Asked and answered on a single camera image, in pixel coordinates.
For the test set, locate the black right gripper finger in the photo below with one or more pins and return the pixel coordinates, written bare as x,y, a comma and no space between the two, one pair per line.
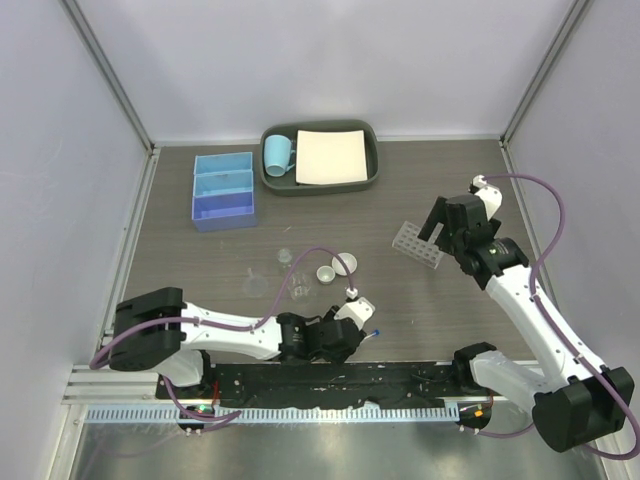
436,216
443,240

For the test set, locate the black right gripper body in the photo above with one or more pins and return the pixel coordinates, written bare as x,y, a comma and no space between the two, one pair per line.
455,244

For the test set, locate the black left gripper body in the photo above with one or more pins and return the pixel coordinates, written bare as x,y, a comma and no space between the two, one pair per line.
338,359

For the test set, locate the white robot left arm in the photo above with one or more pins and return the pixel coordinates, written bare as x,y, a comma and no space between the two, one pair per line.
162,333

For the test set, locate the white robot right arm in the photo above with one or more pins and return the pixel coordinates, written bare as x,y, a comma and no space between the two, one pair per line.
574,398

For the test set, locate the clear acrylic test tube rack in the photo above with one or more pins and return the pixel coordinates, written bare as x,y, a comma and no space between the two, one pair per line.
406,241

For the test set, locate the clear glass beaker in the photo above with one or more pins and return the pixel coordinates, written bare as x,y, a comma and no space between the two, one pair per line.
299,287

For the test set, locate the small white porcelain crucible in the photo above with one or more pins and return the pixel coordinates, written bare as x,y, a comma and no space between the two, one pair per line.
325,275

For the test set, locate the clear glass funnel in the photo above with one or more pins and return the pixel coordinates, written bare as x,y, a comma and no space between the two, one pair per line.
255,285

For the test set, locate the clear glass jar with lid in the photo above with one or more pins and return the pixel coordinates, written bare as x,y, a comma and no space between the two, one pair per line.
284,260

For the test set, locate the large white porcelain dish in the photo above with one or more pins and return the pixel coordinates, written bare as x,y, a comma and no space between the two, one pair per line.
344,263

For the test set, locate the white square plate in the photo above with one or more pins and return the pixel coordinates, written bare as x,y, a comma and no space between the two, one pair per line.
330,158

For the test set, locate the dark green plastic tray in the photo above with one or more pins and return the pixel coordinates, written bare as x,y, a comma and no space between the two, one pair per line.
287,185

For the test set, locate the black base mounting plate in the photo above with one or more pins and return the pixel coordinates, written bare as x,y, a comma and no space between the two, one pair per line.
390,385

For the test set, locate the light blue mug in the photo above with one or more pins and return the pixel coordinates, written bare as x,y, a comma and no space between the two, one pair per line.
278,155

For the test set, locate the blue three-compartment organizer box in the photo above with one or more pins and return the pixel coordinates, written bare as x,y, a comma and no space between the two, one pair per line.
223,192

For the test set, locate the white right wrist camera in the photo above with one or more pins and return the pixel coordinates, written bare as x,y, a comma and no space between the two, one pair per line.
490,195

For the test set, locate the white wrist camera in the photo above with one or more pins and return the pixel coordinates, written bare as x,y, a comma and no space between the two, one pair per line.
490,195
359,311

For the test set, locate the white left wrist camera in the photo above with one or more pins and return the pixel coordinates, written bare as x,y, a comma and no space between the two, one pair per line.
359,311

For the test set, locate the white slotted cable duct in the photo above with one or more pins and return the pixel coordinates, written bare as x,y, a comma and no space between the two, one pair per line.
368,413

